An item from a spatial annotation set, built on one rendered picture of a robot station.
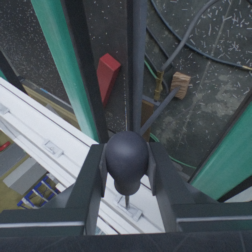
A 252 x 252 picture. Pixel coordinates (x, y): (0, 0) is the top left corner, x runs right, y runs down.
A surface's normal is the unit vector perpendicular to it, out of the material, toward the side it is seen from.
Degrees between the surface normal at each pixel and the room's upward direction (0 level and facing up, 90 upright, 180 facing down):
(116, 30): 0
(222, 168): 0
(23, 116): 90
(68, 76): 0
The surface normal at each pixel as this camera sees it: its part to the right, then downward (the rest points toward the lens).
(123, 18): -0.59, 0.65
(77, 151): -0.01, -0.59
